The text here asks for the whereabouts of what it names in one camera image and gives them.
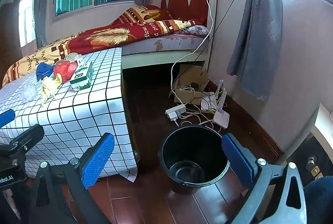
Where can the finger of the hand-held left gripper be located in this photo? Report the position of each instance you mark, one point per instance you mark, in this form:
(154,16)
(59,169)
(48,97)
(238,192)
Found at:
(6,117)
(26,138)

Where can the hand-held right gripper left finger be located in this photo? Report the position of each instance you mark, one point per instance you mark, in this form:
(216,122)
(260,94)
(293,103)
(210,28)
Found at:
(97,159)

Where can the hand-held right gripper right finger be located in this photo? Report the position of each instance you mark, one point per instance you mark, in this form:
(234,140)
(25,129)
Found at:
(238,161)

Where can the clear plastic wrapper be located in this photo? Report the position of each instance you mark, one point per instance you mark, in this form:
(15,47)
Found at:
(28,92)

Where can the yellow wrapper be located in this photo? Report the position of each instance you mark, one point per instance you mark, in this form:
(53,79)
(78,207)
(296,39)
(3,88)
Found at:
(49,87)

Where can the blue cloth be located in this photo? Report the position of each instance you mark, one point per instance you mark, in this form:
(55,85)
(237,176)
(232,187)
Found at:
(44,70)

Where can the black plastic trash bin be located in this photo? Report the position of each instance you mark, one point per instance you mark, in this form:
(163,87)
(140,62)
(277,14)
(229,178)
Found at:
(169,159)

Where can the red plastic bag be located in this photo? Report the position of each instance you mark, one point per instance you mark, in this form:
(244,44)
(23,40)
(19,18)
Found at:
(66,70)

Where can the green and white box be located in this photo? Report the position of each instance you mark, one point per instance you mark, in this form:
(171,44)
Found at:
(82,78)

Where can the white paper cup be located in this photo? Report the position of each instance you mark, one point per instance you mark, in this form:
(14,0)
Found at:
(70,58)

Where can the small white box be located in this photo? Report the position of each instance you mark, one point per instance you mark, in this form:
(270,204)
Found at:
(79,60)

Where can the white router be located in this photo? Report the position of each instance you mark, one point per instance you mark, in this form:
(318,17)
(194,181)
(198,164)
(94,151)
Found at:
(221,117)

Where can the white grid tablecloth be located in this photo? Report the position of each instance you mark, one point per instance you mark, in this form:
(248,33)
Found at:
(78,114)

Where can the white papers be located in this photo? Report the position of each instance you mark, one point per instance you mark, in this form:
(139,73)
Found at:
(208,101)

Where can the white power strip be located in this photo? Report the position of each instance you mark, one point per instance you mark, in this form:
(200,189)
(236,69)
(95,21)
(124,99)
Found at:
(175,112)

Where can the cardboard box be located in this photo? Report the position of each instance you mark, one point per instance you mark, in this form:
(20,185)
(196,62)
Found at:
(187,91)

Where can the person's blue trouser leg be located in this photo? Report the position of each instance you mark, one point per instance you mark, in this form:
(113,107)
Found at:
(320,200)

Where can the white cabinet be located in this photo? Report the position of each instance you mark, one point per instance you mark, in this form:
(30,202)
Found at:
(322,122)

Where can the narrow side window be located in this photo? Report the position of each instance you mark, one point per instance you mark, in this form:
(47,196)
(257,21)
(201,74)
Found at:
(26,18)

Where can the bed with red blanket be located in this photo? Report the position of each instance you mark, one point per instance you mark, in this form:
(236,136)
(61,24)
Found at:
(109,36)

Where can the white bed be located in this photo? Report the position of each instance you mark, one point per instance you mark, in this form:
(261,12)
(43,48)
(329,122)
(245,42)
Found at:
(166,43)

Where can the patterned grey pillow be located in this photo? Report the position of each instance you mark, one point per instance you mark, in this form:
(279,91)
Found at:
(195,29)

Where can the red and white headboard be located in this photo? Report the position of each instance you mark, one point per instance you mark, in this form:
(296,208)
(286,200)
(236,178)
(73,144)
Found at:
(197,2)

